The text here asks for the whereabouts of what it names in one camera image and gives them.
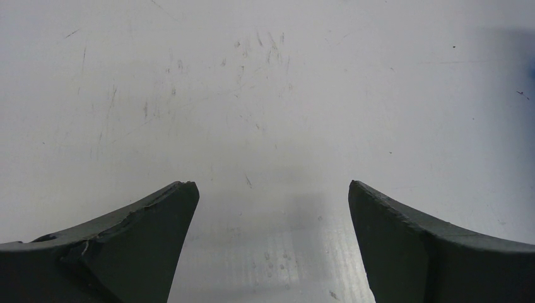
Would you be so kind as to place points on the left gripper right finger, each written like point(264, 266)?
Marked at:
point(411, 256)

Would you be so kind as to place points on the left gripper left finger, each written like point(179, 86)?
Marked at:
point(127, 255)

